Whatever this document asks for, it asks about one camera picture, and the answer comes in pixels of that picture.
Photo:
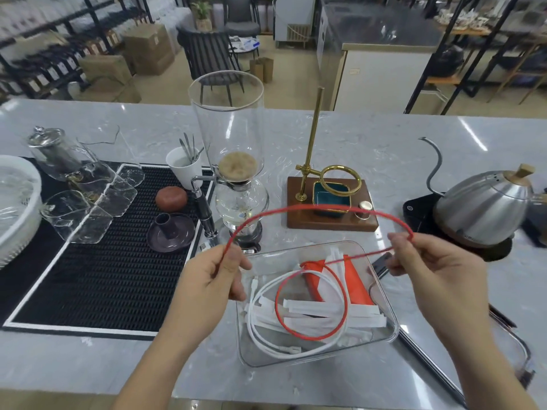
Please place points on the person's right hand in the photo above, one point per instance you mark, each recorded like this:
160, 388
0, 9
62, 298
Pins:
448, 290

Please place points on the person's left hand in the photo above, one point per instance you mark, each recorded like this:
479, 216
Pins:
201, 294

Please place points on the clear plastic container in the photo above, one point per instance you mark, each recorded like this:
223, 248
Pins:
278, 260

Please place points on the clear container lid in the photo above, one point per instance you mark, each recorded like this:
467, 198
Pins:
410, 315

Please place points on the large cardboard box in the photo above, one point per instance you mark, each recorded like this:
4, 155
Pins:
149, 49

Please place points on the purple saucer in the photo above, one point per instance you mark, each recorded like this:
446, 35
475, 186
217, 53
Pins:
179, 239

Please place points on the small purple cup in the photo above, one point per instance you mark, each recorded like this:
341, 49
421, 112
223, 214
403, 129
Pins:
163, 225

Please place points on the black kettle base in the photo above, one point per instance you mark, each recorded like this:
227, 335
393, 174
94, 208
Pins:
416, 213

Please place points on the steel gooseneck kettle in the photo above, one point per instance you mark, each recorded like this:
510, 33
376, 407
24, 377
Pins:
483, 209

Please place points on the orange tissue pack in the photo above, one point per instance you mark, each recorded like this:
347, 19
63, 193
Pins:
359, 286

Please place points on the black rubber bar mat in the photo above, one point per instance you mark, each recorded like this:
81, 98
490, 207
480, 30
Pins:
107, 286

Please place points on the brown round clay lid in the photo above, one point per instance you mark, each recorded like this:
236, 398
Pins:
171, 198

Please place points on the small metal cylinder cap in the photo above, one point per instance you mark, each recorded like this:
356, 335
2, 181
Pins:
364, 210

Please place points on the white ceramic cup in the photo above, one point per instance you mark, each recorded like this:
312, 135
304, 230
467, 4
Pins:
183, 175

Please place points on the wooden brass pour-over stand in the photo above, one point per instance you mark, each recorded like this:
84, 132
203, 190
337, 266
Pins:
299, 217

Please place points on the clear glass pitcher gold trim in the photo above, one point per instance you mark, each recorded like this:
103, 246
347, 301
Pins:
107, 196

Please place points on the tall clear glass pitcher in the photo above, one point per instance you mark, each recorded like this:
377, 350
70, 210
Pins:
128, 179

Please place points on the teal square dish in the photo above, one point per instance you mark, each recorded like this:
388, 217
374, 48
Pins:
329, 196

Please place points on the glass siphon coffee maker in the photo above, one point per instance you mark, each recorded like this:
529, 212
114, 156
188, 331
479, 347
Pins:
226, 123

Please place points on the white plastic basket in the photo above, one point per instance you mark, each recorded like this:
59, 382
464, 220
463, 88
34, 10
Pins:
17, 243

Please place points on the glass teapot with metal lid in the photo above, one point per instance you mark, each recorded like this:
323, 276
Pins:
55, 153

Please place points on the white counter cabinet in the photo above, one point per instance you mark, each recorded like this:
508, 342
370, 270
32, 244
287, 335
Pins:
376, 81

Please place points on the black bag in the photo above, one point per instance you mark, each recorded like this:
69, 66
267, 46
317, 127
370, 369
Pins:
446, 61

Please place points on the brown paper bag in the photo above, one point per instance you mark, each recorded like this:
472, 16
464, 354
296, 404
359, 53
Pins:
256, 71
267, 69

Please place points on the dark slatted chair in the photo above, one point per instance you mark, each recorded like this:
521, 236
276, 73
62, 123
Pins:
207, 55

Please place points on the round side table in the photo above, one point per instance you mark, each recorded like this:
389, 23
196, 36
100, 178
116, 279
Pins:
243, 43

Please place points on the row of dark labelled bottles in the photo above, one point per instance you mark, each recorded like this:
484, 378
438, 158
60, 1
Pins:
55, 68

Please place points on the potted plant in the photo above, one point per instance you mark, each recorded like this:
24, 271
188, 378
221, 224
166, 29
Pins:
203, 17

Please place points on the grey cushioned chair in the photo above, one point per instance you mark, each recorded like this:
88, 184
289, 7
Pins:
241, 17

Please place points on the white appliance unit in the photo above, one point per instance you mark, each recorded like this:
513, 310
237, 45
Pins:
295, 17

